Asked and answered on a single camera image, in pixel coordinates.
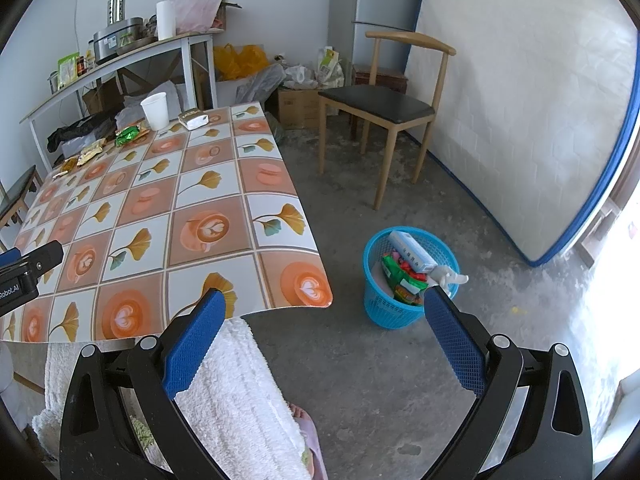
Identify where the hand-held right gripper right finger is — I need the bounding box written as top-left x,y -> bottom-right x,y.
424,287 -> 593,480

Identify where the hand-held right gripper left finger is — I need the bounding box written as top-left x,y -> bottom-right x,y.
60,288 -> 231,480

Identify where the white spray bottle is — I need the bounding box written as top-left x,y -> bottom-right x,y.
427,265 -> 470,297

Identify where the blue plastic mesh basket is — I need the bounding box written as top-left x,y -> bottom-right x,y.
363,227 -> 461,331

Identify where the green and red snack bag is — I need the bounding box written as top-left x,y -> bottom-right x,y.
381,254 -> 430,307

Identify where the white and blue carton box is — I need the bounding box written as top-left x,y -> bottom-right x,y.
389,230 -> 437,273

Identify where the wooden chair with black seat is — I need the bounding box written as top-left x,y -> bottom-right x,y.
0,165 -> 43,233
317,31 -> 457,211

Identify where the white fluffy robe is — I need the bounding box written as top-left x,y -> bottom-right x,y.
32,316 -> 311,480

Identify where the floral tiled tablecloth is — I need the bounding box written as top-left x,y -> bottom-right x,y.
0,101 -> 335,343

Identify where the black bag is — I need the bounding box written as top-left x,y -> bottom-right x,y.
47,115 -> 116,153

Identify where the green foil packet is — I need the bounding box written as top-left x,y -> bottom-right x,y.
115,125 -> 143,147

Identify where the pink slipper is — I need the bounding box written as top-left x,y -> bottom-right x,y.
290,402 -> 328,480

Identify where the white paper cup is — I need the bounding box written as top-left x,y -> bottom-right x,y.
140,92 -> 168,132

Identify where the green food packet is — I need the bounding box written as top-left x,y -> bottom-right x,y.
56,55 -> 81,88

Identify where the beige wrapped packet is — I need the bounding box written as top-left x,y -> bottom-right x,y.
178,109 -> 211,131

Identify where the steel electric cooker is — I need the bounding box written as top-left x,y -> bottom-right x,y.
92,17 -> 146,63

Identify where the white mattress with blue edge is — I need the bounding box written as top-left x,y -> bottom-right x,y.
402,0 -> 640,266

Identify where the brown cardboard box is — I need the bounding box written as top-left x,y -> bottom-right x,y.
276,87 -> 323,131

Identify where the white paper towel roll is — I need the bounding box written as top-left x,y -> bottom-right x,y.
156,0 -> 177,41

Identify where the crumpled clear plastic bag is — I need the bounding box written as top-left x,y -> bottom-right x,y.
235,62 -> 287,106

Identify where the dark brown wooden box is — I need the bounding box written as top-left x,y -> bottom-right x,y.
352,62 -> 408,93

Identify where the yellow plastic bag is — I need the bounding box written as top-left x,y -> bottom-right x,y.
214,44 -> 271,81

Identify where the white plastic bag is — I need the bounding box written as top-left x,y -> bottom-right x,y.
284,64 -> 321,90

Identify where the pink plastic bag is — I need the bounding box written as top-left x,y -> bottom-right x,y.
169,0 -> 226,35

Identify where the green and white bag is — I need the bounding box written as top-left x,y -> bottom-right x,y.
317,46 -> 347,87

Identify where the white metal frame desk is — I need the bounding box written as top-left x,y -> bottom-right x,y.
20,30 -> 223,171

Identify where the white cable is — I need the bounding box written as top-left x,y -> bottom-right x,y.
72,0 -> 85,56

